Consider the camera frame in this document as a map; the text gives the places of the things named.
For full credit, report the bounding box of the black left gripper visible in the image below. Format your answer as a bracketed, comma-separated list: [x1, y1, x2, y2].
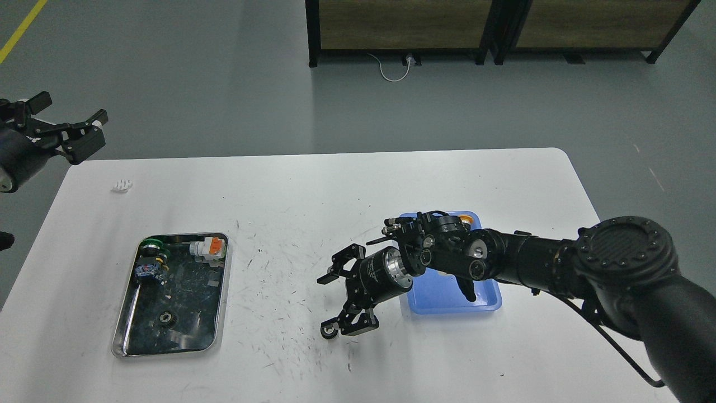
[1, 91, 109, 193]

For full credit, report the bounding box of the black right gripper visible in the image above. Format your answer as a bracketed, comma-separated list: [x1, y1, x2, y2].
[317, 244, 413, 336]

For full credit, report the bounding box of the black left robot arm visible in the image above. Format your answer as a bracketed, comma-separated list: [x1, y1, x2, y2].
[1, 91, 109, 194]

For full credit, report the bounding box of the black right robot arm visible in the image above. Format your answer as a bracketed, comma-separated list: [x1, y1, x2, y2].
[317, 210, 715, 402]

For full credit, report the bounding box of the blue plastic tray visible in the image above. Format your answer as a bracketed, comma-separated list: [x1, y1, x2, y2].
[397, 211, 502, 316]

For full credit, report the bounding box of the silver metal tray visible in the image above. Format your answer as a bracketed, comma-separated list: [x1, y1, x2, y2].
[110, 232, 230, 359]

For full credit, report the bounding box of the small white plastic part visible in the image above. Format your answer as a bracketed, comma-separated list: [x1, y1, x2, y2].
[111, 180, 134, 194]

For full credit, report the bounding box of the left wooden black-framed cabinet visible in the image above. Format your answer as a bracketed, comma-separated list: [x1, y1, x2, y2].
[305, 1, 505, 67]

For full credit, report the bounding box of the wooden black-framed cabinet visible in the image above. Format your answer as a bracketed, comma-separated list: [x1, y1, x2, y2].
[305, 1, 505, 67]
[491, 1, 699, 65]

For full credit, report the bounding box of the right wooden black-framed cabinet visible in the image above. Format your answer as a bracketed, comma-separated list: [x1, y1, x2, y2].
[491, 1, 699, 65]

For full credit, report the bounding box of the orange white switch module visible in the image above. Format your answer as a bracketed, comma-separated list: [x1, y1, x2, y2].
[189, 237, 227, 268]

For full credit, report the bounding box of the green push button switch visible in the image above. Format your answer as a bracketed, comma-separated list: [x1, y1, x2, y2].
[133, 238, 171, 285]

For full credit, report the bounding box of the white cable on floor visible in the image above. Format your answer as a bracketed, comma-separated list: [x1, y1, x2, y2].
[368, 53, 417, 82]

